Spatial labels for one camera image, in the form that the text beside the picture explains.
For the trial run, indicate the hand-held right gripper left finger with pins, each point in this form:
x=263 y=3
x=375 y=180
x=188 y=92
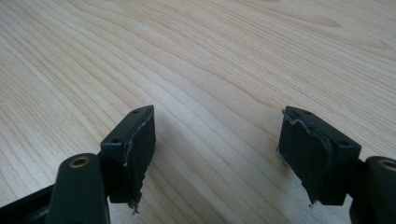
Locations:
x=130 y=155

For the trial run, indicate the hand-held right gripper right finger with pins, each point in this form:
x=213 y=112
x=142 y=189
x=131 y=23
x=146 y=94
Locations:
x=314 y=155

